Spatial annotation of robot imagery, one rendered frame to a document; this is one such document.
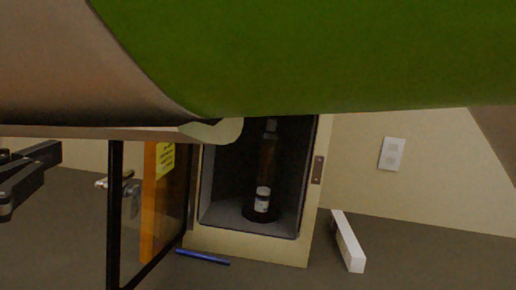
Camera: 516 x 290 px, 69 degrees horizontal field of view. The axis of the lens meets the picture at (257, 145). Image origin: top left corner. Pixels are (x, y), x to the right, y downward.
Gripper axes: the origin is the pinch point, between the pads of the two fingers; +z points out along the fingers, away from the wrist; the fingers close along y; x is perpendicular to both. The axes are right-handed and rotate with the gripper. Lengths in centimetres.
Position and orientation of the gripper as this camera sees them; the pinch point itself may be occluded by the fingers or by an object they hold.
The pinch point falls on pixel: (39, 158)
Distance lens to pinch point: 52.5
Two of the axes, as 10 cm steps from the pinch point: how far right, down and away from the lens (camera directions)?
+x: -1.1, 9.6, 2.5
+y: -9.9, -1.4, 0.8
